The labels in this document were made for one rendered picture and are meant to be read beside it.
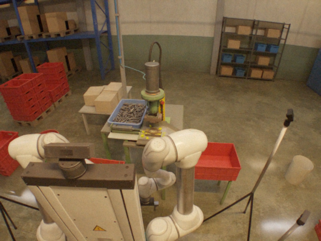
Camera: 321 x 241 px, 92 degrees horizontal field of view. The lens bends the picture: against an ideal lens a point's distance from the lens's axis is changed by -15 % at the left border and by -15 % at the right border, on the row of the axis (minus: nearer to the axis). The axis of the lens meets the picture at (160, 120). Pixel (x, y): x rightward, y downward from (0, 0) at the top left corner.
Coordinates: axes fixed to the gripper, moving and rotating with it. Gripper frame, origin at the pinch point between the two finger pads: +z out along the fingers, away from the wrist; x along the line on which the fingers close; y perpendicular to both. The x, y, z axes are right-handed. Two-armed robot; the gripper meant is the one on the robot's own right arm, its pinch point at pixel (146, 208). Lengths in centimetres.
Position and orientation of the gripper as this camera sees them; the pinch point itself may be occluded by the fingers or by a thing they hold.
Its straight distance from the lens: 159.5
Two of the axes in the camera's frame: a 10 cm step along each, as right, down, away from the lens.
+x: 10.0, -0.1, 0.2
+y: 0.2, 5.6, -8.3
